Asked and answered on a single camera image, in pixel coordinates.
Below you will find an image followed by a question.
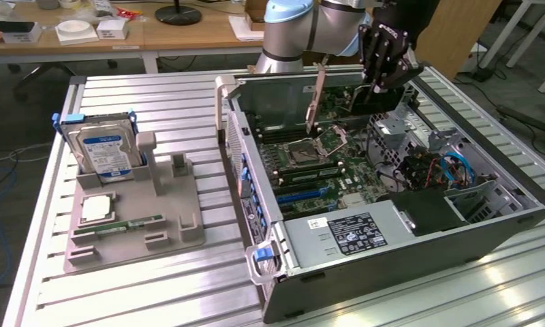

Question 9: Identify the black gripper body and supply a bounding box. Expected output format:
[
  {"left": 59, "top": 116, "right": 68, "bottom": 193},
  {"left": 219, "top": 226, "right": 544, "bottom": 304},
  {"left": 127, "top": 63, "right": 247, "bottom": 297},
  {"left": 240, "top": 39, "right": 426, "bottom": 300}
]
[{"left": 358, "top": 0, "right": 440, "bottom": 93}]

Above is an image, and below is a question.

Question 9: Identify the graphics card with metal bracket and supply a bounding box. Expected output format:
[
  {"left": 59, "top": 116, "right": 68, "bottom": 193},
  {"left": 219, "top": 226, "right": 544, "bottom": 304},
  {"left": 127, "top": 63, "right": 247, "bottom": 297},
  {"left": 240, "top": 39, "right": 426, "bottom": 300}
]
[{"left": 304, "top": 62, "right": 408, "bottom": 134}]

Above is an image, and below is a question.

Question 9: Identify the blue expansion slot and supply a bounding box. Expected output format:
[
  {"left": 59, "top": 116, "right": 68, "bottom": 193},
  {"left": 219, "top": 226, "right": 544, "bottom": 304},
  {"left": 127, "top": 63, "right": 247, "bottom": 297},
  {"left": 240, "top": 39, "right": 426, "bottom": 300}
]
[{"left": 275, "top": 189, "right": 327, "bottom": 205}]

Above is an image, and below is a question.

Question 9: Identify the wooden cabinet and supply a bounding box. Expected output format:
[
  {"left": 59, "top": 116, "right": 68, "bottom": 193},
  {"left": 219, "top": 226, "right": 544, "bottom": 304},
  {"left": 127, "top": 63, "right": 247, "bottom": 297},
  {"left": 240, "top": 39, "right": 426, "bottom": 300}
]
[{"left": 408, "top": 0, "right": 504, "bottom": 81}]

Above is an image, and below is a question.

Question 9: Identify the metal disk bay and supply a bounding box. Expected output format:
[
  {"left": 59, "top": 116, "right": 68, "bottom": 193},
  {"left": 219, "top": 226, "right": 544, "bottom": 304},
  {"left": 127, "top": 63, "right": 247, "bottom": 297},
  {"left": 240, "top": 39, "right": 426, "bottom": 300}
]
[{"left": 367, "top": 84, "right": 442, "bottom": 161}]

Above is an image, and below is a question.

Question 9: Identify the open socket cover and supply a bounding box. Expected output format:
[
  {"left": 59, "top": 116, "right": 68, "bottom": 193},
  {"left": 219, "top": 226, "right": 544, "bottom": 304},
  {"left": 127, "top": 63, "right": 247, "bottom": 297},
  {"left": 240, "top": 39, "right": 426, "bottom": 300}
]
[{"left": 316, "top": 124, "right": 351, "bottom": 157}]

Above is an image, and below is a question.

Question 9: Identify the white paper stack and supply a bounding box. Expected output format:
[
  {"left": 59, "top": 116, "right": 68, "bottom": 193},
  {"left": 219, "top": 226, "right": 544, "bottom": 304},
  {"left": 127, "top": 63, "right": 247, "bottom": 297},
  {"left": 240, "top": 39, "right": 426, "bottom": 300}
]
[{"left": 228, "top": 14, "right": 267, "bottom": 42}]

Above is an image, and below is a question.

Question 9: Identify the CPU socket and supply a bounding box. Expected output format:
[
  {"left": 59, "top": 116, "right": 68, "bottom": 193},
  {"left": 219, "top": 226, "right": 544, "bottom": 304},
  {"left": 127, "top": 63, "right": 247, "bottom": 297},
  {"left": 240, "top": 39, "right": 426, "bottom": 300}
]
[{"left": 286, "top": 138, "right": 324, "bottom": 164}]

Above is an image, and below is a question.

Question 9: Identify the green motherboard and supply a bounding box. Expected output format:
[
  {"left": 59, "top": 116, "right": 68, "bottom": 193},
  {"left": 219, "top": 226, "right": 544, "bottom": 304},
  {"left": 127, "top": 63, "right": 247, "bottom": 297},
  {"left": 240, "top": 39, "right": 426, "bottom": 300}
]
[{"left": 254, "top": 115, "right": 392, "bottom": 222}]

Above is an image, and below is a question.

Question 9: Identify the black chair base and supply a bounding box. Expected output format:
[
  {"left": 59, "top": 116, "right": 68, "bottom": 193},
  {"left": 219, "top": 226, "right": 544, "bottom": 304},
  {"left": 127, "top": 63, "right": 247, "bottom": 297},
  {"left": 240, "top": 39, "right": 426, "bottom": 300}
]
[
  {"left": 8, "top": 63, "right": 82, "bottom": 102},
  {"left": 495, "top": 98, "right": 545, "bottom": 134}
]

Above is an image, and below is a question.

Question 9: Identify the wooden desk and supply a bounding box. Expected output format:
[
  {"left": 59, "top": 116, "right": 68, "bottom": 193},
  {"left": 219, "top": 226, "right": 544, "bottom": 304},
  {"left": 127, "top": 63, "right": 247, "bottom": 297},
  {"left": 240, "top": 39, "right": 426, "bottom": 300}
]
[{"left": 0, "top": 0, "right": 274, "bottom": 74}]

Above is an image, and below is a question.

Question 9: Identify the black round lamp base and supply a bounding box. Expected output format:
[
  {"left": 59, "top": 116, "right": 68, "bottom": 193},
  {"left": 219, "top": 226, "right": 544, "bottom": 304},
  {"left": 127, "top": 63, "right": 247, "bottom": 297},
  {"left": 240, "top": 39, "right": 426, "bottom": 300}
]
[{"left": 154, "top": 0, "right": 204, "bottom": 25}]

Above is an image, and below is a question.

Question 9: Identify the grey power supply unit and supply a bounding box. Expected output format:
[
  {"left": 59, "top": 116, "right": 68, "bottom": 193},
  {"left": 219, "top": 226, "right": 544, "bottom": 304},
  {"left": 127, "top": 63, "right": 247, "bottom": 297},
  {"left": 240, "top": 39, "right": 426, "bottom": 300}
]
[{"left": 272, "top": 199, "right": 419, "bottom": 270}]

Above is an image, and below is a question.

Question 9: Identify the small white cardboard box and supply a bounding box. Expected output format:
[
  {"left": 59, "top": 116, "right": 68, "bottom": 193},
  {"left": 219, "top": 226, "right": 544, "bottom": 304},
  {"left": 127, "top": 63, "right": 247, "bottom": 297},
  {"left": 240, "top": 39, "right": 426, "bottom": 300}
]
[{"left": 96, "top": 18, "right": 130, "bottom": 40}]

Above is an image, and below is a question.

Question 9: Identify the black open PC case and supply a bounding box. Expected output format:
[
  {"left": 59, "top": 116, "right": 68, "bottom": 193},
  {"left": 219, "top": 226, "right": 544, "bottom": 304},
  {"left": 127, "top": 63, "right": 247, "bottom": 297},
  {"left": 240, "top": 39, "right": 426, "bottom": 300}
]
[{"left": 214, "top": 66, "right": 545, "bottom": 324}]

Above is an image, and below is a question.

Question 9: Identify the white round holder block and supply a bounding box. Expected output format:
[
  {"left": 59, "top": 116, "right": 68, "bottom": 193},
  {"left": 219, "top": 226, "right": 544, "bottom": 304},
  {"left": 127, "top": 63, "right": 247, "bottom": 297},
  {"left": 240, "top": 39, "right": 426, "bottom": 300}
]
[{"left": 55, "top": 19, "right": 100, "bottom": 45}]

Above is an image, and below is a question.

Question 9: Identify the hard disk with blue caddy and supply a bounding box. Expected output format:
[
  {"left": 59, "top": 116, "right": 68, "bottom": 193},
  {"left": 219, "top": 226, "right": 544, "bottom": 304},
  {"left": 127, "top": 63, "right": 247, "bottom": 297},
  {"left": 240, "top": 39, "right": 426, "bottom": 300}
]
[{"left": 52, "top": 110, "right": 140, "bottom": 181}]

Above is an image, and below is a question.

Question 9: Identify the green RAM stick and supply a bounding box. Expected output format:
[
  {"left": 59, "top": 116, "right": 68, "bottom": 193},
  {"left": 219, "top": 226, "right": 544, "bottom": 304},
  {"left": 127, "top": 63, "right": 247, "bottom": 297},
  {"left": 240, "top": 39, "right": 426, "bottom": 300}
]
[{"left": 75, "top": 217, "right": 167, "bottom": 236}]

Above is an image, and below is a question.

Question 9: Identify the silver CPU chip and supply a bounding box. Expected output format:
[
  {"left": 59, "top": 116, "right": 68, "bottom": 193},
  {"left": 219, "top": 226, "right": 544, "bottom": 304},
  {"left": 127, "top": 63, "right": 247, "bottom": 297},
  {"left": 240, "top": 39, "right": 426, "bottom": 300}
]
[{"left": 80, "top": 196, "right": 114, "bottom": 221}]

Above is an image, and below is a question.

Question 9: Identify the grey printed parts rack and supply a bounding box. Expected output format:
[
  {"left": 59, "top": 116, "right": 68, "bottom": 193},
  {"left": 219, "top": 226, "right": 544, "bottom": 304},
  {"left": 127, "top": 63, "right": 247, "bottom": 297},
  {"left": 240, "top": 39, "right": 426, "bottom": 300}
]
[{"left": 63, "top": 131, "right": 208, "bottom": 275}]

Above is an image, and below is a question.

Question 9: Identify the black and white box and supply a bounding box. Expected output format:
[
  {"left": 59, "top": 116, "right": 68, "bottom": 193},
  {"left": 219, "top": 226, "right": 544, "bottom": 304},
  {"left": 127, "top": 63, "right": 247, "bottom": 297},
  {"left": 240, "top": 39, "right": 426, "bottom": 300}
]
[{"left": 0, "top": 20, "right": 43, "bottom": 44}]

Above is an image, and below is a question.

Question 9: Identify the red wire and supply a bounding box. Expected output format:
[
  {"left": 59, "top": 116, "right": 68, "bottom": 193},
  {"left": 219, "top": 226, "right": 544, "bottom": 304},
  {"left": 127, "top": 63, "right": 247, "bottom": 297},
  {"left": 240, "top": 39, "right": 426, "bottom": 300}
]
[{"left": 424, "top": 155, "right": 442, "bottom": 187}]

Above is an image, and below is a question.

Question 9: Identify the blue wire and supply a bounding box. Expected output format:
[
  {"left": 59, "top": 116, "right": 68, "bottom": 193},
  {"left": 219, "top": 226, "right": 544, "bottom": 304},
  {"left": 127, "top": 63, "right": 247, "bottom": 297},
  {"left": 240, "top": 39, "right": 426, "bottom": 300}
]
[{"left": 439, "top": 151, "right": 479, "bottom": 187}]

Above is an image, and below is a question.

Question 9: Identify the blue floor cable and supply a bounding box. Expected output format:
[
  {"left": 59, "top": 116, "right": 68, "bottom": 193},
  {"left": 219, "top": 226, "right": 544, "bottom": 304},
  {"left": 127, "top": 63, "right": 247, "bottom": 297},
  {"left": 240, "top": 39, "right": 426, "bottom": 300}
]
[{"left": 0, "top": 159, "right": 19, "bottom": 294}]

